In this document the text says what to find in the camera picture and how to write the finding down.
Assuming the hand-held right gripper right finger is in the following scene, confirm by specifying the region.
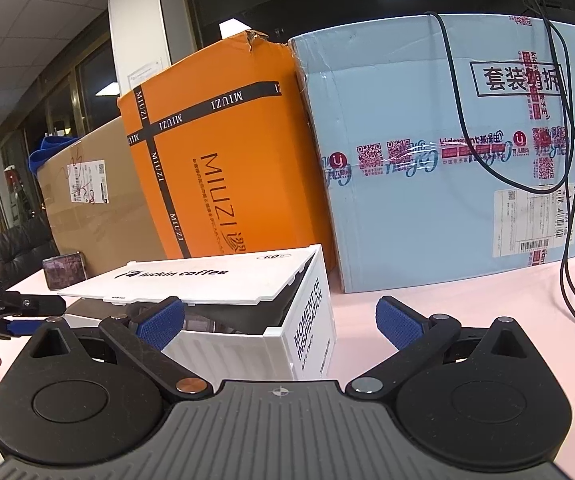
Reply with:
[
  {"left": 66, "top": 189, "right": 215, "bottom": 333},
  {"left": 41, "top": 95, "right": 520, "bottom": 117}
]
[{"left": 346, "top": 296, "right": 544, "bottom": 404}]

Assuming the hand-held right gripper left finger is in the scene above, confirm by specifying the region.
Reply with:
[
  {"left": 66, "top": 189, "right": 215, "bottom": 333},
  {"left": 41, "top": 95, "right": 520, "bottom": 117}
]
[{"left": 18, "top": 296, "right": 213, "bottom": 404}]

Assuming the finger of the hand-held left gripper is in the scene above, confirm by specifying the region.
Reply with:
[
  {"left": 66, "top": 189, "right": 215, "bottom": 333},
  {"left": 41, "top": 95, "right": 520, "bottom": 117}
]
[
  {"left": 0, "top": 316, "right": 49, "bottom": 339},
  {"left": 2, "top": 293, "right": 67, "bottom": 317}
]

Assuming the white plastic lidded box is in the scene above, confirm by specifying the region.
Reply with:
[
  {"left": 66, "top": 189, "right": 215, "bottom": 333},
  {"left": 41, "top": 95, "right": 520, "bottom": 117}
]
[{"left": 58, "top": 243, "right": 337, "bottom": 386}]

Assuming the dark printed small box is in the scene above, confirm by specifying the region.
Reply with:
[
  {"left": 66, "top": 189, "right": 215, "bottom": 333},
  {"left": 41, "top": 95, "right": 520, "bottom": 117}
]
[{"left": 42, "top": 252, "right": 89, "bottom": 291}]

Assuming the black sofa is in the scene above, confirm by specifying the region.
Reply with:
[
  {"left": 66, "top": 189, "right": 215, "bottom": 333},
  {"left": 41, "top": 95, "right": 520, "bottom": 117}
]
[{"left": 0, "top": 214, "right": 61, "bottom": 282}]

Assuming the large light blue cardboard box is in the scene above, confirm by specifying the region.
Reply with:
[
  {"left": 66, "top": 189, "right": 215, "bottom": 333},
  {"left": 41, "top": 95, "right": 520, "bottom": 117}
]
[{"left": 287, "top": 12, "right": 575, "bottom": 295}]

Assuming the brown cardboard box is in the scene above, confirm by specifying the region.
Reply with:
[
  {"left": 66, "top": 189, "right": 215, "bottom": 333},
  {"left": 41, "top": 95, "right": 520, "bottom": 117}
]
[{"left": 36, "top": 116, "right": 169, "bottom": 268}]

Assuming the blue cloth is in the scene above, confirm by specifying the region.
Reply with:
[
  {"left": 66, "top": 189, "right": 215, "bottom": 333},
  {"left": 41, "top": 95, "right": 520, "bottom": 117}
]
[{"left": 28, "top": 135, "right": 81, "bottom": 176}]

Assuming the orange cardboard box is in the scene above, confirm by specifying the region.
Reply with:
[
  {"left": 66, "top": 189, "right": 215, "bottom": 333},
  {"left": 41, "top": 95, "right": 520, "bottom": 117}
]
[{"left": 118, "top": 31, "right": 339, "bottom": 282}]

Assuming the black hanging cable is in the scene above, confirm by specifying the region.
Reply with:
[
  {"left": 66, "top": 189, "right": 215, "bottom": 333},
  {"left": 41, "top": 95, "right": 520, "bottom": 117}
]
[{"left": 530, "top": 0, "right": 575, "bottom": 348}]

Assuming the white wall notice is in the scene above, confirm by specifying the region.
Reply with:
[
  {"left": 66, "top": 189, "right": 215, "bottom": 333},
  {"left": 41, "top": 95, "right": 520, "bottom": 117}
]
[{"left": 126, "top": 60, "right": 164, "bottom": 94}]

